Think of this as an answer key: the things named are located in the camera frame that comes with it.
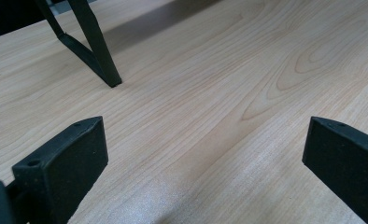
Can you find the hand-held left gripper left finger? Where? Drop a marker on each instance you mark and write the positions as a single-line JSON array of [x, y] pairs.
[[65, 161]]

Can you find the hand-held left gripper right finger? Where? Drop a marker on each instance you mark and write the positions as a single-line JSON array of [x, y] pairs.
[[347, 161]]

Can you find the black metal stand leg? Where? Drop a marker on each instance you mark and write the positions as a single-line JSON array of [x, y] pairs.
[[95, 40]]

